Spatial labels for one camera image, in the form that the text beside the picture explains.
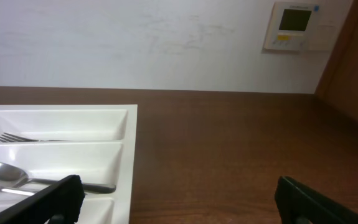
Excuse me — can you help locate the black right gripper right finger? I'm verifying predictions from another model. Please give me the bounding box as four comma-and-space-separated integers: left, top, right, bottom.
275, 176, 358, 224

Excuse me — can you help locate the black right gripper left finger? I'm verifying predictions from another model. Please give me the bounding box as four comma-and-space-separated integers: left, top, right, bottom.
0, 175, 85, 224

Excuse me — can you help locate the white plastic cutlery tray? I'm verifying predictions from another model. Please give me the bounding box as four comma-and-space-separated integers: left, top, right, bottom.
0, 105, 137, 223

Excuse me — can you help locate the white wall thermostat panel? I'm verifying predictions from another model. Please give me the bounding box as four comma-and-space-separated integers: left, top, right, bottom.
263, 1, 321, 52

